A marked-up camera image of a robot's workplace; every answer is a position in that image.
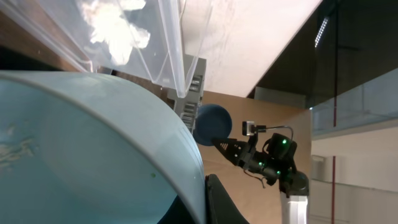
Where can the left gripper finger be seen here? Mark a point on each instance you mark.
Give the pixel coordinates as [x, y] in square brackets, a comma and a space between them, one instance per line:
[220, 208]

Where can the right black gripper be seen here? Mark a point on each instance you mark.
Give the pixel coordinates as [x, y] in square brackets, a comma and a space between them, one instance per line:
[244, 153]

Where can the dark blue plate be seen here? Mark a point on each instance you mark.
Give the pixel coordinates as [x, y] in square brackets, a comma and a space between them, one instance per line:
[213, 121]

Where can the light blue bowl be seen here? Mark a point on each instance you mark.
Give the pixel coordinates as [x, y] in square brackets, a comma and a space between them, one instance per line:
[92, 148]

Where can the white tissue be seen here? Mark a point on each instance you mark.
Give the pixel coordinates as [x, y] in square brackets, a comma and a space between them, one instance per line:
[109, 24]

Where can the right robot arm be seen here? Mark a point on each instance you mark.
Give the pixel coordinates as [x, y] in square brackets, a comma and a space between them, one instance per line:
[273, 164]

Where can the grey dishwasher rack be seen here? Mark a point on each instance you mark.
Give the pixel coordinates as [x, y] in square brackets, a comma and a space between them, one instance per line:
[187, 108]

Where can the clear plastic waste bin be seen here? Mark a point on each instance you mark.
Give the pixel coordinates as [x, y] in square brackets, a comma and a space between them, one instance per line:
[177, 29]

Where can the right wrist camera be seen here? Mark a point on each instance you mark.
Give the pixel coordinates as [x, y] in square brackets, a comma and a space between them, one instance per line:
[248, 128]

